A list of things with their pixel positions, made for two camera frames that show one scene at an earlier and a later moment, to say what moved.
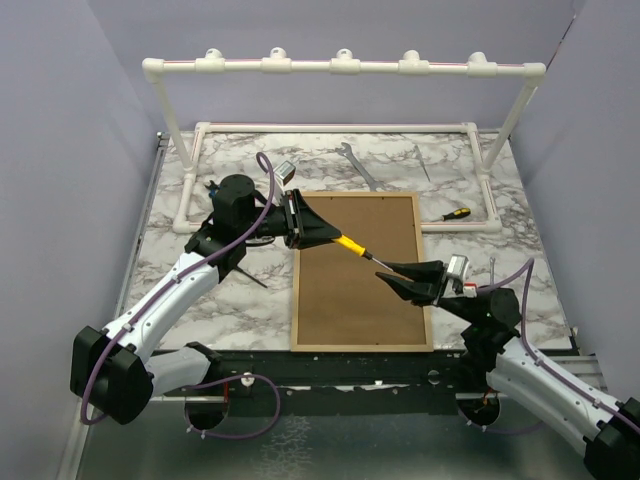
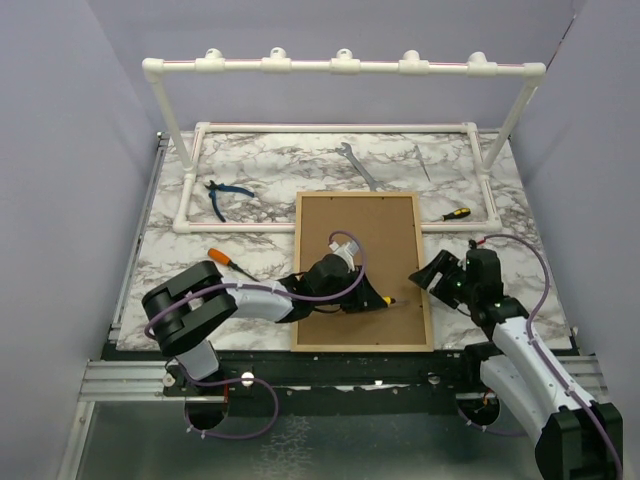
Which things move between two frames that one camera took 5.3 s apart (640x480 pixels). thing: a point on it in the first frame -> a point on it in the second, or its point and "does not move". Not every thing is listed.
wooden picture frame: x=339 y=302 does not move
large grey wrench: x=346 y=150 does not move
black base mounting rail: x=344 y=382 does not move
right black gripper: x=421 y=281 -> x=447 y=263
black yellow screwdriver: x=459 y=213 does not move
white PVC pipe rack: x=275 y=61 does not move
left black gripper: x=304 y=227 -> x=364 y=298
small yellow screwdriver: x=358 y=249 -> x=389 y=300
